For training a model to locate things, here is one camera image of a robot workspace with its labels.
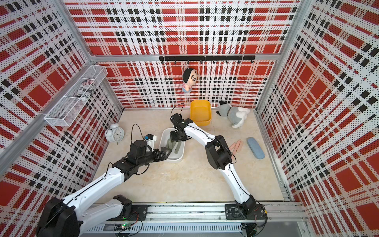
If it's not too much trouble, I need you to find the black hook rail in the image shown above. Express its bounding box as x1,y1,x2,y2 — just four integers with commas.
159,55,256,63

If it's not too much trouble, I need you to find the grey plush dog toy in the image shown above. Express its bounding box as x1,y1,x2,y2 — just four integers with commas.
216,101,250,128

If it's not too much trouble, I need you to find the cartoon boy doll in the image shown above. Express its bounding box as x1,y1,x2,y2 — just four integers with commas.
182,68,198,93

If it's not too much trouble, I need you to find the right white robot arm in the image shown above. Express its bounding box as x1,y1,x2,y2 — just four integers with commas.
170,113,268,221

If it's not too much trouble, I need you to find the white storage box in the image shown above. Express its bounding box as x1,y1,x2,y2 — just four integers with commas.
159,128,185,163

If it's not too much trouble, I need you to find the striped can in basket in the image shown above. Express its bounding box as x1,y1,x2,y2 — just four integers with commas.
76,79,95,101

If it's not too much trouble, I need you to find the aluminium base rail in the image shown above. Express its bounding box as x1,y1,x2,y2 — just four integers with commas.
85,201,312,237

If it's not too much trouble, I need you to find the white wire wall basket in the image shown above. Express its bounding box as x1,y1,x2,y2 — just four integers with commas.
44,65,108,127

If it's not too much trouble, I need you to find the yellow storage box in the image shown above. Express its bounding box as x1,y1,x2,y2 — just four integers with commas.
190,100,212,126

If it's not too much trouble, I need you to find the white alarm clock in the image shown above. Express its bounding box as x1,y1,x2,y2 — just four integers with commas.
105,123,125,144

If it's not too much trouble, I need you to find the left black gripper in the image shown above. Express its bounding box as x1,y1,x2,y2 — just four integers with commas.
137,147,172,167

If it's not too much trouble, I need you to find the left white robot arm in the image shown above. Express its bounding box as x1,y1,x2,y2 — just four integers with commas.
36,140,172,237

